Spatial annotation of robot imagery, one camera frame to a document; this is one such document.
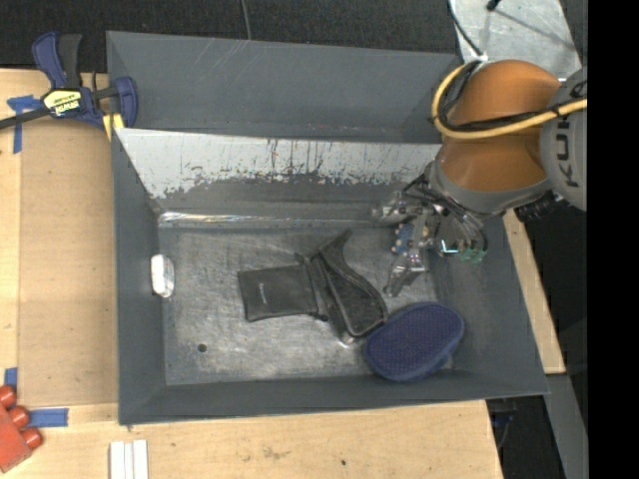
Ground small white plastic packet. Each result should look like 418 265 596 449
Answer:
150 253 177 298

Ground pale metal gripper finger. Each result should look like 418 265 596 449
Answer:
390 221 418 258
382 248 430 298

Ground blue oval scrubbing pad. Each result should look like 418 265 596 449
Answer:
362 300 466 383

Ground black cloth pouch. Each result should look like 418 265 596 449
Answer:
237 261 321 323

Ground grey metal bin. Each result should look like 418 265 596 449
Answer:
104 30 551 426

